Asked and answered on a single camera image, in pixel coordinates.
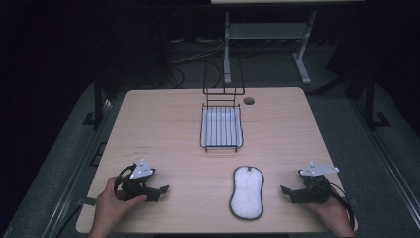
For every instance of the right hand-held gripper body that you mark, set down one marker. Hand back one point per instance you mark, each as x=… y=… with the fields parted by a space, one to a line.
x=315 y=185

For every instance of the white drip tray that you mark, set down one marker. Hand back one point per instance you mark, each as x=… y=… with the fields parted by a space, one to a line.
x=207 y=132

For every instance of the person's left hand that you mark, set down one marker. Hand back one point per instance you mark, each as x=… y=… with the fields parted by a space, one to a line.
x=109 y=205

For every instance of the dark metal stand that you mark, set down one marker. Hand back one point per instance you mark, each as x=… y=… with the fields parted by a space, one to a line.
x=369 y=99
x=98 y=99

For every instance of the white desk frame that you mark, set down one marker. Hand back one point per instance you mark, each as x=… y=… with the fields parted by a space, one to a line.
x=264 y=31

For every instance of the person's right hand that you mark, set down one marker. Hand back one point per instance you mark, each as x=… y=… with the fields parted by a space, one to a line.
x=332 y=214

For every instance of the white sponge with dark edge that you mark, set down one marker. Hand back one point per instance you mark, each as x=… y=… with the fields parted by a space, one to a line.
x=247 y=193

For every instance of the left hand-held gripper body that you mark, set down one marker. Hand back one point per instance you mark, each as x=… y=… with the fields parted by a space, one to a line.
x=141 y=170

